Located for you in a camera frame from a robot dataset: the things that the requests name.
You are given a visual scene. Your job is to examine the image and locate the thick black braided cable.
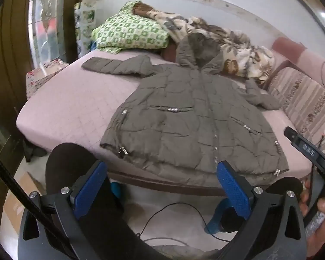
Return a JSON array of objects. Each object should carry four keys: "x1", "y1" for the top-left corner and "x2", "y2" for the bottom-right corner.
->
[{"x1": 0, "y1": 145, "x2": 76, "y2": 252}]

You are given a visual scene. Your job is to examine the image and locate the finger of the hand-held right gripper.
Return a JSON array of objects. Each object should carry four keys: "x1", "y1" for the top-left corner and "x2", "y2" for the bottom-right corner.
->
[{"x1": 284, "y1": 126, "x2": 325, "y2": 172}]

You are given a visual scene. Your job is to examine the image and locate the green patterned pillow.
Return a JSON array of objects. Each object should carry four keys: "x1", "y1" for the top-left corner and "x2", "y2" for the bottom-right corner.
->
[{"x1": 91, "y1": 1, "x2": 171, "y2": 55}]

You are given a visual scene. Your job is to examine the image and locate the floral cloth covered stool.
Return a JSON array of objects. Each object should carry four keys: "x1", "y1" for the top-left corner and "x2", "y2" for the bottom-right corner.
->
[{"x1": 26, "y1": 60, "x2": 69, "y2": 101}]

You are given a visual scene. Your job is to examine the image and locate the pink upholstered sofa back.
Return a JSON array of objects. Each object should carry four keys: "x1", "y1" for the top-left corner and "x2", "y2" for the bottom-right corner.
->
[{"x1": 271, "y1": 36, "x2": 325, "y2": 91}]

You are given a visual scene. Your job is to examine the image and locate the beige brown floral blanket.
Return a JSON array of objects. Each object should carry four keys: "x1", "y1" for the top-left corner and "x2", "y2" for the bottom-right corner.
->
[{"x1": 132, "y1": 3, "x2": 276, "y2": 85}]

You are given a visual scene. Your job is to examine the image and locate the striped pink cushion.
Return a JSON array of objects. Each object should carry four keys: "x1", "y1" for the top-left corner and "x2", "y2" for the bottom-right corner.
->
[{"x1": 267, "y1": 67, "x2": 325, "y2": 158}]

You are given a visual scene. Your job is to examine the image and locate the blue slipper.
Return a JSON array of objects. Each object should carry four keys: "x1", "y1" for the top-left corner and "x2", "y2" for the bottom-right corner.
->
[{"x1": 204, "y1": 197, "x2": 235, "y2": 235}]

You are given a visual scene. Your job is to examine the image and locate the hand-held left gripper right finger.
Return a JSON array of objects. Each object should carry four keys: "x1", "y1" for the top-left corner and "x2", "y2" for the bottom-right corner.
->
[{"x1": 216, "y1": 160, "x2": 307, "y2": 260}]

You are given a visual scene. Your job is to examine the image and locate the glass door with frame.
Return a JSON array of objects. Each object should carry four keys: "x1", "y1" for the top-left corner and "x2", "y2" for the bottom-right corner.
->
[{"x1": 27, "y1": 0, "x2": 84, "y2": 72}]

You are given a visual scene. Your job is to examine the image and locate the person's left leg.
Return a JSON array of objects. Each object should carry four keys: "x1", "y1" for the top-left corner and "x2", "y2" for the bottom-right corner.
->
[{"x1": 45, "y1": 142, "x2": 168, "y2": 260}]

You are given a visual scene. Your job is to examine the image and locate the bed with pink quilted sheet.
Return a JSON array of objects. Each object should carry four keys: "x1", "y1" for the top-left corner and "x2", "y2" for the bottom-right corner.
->
[{"x1": 16, "y1": 49, "x2": 323, "y2": 197}]

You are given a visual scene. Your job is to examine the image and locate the framed wall mirror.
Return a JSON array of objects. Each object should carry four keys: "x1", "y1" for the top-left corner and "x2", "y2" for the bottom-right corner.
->
[{"x1": 272, "y1": 0, "x2": 325, "y2": 42}]

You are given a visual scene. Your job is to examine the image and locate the thin black floor cable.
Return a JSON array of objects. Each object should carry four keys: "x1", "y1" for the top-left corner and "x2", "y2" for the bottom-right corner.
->
[{"x1": 137, "y1": 203, "x2": 231, "y2": 243}]

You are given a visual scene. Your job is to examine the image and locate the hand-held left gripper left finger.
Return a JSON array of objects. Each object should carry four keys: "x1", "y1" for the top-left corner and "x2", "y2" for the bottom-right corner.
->
[{"x1": 22, "y1": 160, "x2": 109, "y2": 260}]

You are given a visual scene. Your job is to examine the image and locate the cardboard box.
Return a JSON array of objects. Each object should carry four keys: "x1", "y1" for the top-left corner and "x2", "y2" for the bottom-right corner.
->
[{"x1": 0, "y1": 171, "x2": 48, "y2": 241}]

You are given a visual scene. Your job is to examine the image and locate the grey-brown quilted hooded jacket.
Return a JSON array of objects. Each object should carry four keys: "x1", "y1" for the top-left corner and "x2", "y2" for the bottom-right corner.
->
[{"x1": 82, "y1": 32, "x2": 289, "y2": 187}]

